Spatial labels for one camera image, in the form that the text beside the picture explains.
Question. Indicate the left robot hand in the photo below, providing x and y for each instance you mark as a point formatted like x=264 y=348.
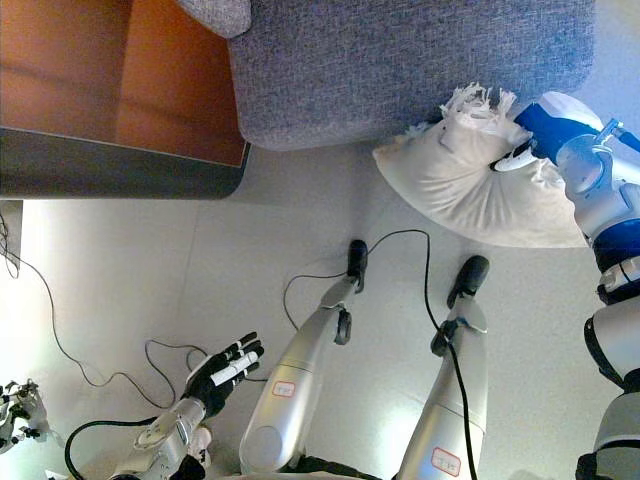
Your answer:
x=220 y=372

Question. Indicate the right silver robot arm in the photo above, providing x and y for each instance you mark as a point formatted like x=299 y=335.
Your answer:
x=610 y=225

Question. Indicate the grey flat panel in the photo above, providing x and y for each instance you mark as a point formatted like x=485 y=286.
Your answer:
x=11 y=235

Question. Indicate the white fringed pillow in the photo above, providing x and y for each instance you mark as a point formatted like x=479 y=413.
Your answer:
x=465 y=190

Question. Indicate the left black robot foot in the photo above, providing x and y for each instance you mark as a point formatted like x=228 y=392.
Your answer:
x=357 y=260

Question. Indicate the left silver robot leg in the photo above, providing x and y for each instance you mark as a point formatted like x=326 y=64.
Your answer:
x=290 y=390

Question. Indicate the grey fabric armchair sofa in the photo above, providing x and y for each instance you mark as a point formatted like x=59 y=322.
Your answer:
x=400 y=65

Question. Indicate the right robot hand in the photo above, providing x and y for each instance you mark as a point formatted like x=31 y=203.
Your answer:
x=542 y=132

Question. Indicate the silver robot leg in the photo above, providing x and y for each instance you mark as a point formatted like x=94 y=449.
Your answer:
x=290 y=390
x=450 y=400

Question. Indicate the right silver robot leg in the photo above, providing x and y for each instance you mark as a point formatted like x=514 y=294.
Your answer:
x=450 y=400

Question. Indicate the white and black gadget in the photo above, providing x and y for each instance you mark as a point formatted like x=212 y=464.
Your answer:
x=20 y=412

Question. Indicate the orange wooden cabinet dark edge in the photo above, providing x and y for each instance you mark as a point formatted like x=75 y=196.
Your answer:
x=100 y=75

